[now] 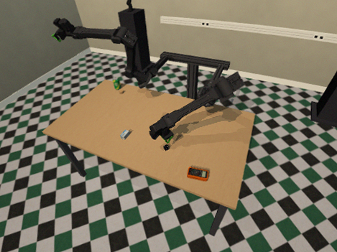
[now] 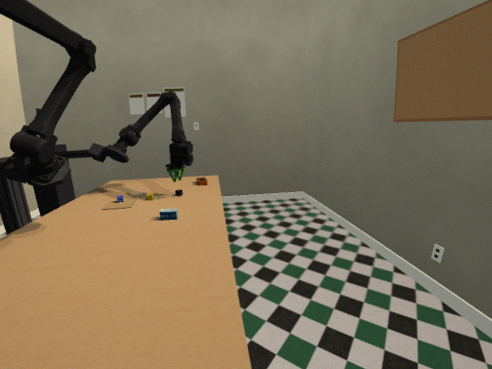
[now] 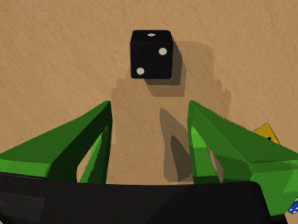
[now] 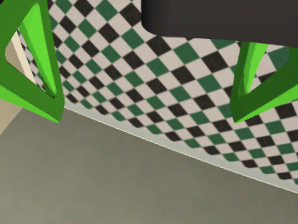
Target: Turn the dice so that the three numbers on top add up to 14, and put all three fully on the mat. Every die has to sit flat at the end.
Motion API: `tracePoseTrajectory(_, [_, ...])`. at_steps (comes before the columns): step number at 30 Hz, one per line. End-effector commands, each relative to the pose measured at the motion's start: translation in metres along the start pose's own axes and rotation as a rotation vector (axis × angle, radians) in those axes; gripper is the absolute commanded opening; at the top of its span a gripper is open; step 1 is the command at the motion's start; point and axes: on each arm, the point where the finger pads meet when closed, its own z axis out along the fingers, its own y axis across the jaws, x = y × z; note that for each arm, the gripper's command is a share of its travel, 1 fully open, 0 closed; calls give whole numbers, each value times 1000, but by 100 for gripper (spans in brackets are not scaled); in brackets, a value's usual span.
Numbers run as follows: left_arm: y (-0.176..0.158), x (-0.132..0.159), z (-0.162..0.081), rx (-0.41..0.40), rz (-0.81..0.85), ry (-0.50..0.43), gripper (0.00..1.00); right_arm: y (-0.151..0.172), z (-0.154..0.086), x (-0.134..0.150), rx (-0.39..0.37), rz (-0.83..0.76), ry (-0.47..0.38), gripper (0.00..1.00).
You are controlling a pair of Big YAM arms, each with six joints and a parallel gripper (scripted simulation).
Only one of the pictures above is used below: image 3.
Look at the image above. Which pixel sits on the yellow die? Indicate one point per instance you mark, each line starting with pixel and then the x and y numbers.
pixel 267 132

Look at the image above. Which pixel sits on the blue die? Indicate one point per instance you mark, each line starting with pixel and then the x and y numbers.
pixel 294 207

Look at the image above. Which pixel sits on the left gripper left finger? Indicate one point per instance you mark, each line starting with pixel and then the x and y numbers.
pixel 57 153

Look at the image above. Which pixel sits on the black die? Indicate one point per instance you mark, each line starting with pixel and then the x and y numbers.
pixel 151 53

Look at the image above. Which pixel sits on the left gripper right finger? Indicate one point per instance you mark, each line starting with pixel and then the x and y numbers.
pixel 243 155

